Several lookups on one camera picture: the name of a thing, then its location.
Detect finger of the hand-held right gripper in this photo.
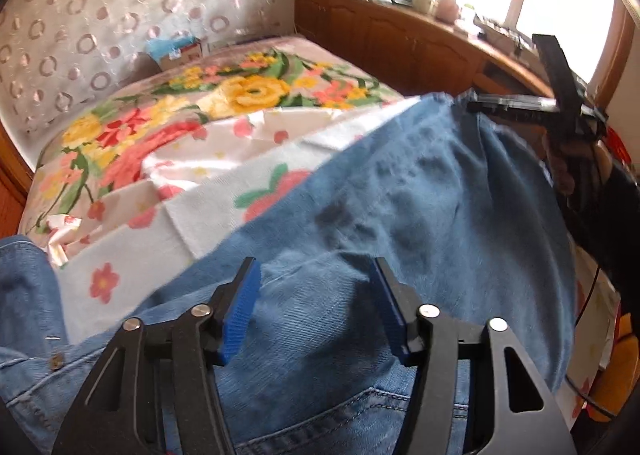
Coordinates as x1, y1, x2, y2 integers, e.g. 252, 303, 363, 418
467, 94, 560, 118
532, 34, 586, 123

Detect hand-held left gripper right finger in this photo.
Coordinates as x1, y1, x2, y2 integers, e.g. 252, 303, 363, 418
374, 257, 578, 455

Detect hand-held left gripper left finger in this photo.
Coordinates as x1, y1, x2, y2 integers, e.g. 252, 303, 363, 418
51, 257, 262, 455

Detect blue denim pants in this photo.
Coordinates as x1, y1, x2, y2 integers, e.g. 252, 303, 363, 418
0, 92, 576, 455

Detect person's right hand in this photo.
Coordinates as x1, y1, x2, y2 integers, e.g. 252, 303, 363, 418
546, 134, 577, 196

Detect white strawberry print sheet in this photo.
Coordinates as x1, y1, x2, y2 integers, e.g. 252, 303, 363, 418
47, 97, 618, 418

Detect pink figurine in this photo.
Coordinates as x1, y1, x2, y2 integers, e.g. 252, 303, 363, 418
435, 0, 462, 24

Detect wooden cabinet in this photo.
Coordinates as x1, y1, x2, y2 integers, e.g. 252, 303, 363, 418
294, 0, 556, 98

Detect pink floral blanket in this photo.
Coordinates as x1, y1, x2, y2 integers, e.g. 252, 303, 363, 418
20, 35, 406, 236

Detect cardboard box with blue tissue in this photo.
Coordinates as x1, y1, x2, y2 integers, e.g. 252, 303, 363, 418
146, 35, 203, 72

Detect beige circle pattern headboard cover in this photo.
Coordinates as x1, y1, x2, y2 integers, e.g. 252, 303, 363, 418
0, 0, 301, 170

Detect black cable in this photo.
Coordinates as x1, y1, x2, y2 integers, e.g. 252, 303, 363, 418
565, 260, 621, 421

